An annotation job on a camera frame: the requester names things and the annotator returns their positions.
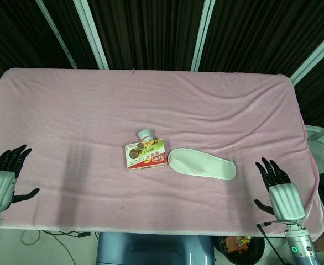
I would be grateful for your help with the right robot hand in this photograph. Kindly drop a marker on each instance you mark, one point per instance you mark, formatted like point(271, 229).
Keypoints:
point(285, 198)

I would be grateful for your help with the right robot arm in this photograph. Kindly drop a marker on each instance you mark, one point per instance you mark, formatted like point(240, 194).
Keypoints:
point(301, 243)

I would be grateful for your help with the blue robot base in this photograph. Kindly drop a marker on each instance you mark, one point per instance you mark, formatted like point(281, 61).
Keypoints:
point(155, 248)

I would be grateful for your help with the black trash bin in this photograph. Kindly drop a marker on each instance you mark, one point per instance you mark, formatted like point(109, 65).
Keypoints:
point(243, 249)

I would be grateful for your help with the white slipper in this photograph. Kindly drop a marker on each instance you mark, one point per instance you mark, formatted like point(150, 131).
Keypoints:
point(203, 164)

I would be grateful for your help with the pink table cloth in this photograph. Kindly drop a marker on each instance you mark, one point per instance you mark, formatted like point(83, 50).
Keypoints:
point(151, 143)

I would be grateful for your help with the snack box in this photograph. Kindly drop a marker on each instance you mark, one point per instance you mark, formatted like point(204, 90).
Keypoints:
point(146, 154)

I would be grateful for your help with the small yogurt cup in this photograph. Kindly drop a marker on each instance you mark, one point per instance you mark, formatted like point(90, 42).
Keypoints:
point(146, 135)

